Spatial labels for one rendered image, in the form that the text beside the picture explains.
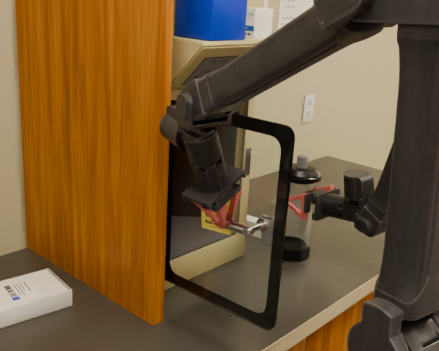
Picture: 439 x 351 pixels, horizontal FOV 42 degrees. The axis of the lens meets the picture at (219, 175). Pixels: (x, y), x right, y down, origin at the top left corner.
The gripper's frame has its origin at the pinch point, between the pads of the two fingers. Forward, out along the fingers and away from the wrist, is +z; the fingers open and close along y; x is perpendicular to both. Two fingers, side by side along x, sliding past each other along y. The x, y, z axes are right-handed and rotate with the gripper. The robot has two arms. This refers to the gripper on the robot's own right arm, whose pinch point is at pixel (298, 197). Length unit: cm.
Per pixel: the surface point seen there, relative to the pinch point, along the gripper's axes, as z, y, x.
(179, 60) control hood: -2, 43, -36
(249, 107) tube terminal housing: 5.7, 13.6, -23.9
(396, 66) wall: 51, -153, -28
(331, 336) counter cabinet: -15.9, 6.5, 30.9
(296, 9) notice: 47, -62, -51
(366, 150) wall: 55, -136, 12
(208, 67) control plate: -3, 37, -34
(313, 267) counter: -6.5, 1.2, 16.9
